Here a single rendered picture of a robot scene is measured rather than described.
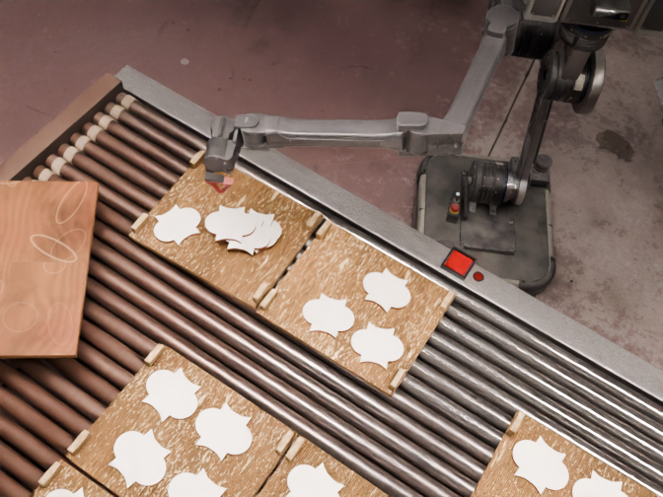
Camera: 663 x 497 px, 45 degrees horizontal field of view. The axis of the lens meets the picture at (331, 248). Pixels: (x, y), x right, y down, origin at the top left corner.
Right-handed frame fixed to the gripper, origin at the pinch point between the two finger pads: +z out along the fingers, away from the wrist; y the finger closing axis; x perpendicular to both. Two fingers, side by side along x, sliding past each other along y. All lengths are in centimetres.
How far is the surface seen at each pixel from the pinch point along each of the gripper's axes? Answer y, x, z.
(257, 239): -4.7, -9.6, 20.0
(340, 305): -19.7, -34.5, 21.6
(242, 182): 15.2, -1.8, 23.1
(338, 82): 149, -23, 116
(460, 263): 0, -66, 23
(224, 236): -5.9, -0.9, 19.1
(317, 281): -13.2, -27.4, 22.7
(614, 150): 133, -155, 115
